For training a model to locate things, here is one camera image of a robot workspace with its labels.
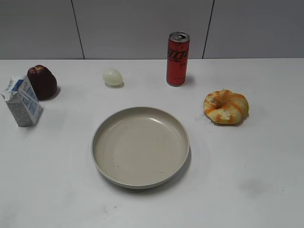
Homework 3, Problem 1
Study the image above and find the dark red wax apple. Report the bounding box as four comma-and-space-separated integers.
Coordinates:
27, 65, 57, 100

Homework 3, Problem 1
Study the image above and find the pale white egg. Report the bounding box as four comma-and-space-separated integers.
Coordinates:
103, 68, 123, 86

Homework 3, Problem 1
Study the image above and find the white blue milk carton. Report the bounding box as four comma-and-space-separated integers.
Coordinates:
1, 76, 43, 127

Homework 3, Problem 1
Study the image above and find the beige round plate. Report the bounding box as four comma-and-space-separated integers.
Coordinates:
91, 107, 190, 190

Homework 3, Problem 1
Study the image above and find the orange glazed donut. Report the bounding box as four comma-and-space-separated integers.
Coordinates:
203, 89, 249, 125

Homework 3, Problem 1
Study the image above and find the red soda can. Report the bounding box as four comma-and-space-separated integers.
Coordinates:
166, 31, 190, 86

